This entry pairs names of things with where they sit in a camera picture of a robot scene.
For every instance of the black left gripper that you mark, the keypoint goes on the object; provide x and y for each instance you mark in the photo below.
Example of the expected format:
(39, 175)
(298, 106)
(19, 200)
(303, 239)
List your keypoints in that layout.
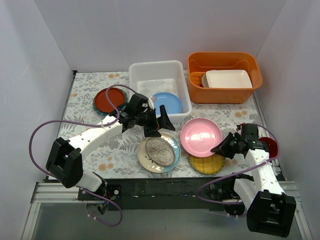
(153, 122)

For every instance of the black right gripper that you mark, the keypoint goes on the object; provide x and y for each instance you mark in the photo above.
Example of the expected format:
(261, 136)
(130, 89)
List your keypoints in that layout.
(230, 145)

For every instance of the yellow woven bamboo plate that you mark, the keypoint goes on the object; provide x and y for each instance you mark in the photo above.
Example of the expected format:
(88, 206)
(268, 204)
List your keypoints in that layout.
(207, 165)

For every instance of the light blue plate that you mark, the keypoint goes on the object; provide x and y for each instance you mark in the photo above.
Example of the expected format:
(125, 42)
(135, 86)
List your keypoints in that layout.
(171, 102)

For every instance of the pink plate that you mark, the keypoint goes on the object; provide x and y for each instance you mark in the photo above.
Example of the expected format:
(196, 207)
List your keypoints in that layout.
(199, 136)

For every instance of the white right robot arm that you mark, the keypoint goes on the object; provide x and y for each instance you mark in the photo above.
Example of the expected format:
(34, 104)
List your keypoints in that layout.
(269, 210)

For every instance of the white plastic bin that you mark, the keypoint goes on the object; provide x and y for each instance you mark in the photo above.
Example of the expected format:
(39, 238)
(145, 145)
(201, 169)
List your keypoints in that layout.
(150, 78)

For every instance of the speckled grey oval plate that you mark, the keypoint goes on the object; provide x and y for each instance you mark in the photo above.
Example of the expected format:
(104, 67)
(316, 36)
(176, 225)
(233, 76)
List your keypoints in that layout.
(160, 151)

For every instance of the floral table mat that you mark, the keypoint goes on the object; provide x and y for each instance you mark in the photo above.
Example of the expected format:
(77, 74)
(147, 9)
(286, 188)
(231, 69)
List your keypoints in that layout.
(117, 158)

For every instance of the cream and blue plate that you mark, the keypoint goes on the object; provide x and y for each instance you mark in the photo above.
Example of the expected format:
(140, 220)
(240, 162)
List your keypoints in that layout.
(152, 166)

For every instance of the red bowl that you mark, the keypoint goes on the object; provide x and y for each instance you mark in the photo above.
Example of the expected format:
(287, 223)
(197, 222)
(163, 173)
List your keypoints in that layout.
(272, 146)

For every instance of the red round plate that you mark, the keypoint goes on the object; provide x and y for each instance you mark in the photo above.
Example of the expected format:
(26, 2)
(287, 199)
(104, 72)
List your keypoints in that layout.
(100, 101)

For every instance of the teal scalloped plate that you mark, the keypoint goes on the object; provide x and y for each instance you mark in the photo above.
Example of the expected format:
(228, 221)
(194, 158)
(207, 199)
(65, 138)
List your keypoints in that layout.
(98, 111)

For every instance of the round cream dish in basket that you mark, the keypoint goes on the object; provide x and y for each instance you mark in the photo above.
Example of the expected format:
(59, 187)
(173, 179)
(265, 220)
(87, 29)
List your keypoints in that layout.
(204, 81)

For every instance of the white rectangular dish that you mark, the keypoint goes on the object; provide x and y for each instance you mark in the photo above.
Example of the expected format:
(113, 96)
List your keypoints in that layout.
(228, 79)

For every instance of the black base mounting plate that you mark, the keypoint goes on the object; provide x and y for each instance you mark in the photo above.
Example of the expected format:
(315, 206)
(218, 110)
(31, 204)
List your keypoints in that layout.
(174, 193)

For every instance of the orange plastic basket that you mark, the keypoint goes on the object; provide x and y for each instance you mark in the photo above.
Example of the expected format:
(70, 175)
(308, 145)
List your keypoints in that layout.
(200, 62)

